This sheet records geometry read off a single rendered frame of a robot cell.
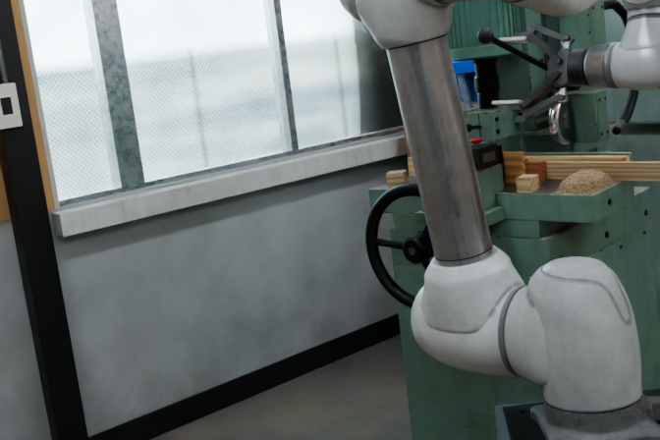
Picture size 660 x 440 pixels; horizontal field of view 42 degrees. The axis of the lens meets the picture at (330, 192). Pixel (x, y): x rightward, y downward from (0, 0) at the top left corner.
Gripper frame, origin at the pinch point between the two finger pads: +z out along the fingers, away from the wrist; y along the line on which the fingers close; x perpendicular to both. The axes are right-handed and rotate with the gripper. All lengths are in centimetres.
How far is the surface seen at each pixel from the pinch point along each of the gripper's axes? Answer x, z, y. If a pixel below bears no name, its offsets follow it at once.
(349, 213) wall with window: -111, 133, -25
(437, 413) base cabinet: -27, 26, -80
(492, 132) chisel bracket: -15.4, 10.5, -10.0
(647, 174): -22.4, -24.6, -18.4
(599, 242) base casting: -37, -8, -33
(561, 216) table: -9.9, -11.7, -29.6
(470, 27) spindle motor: -4.2, 12.0, 12.5
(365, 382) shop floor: -102, 108, -89
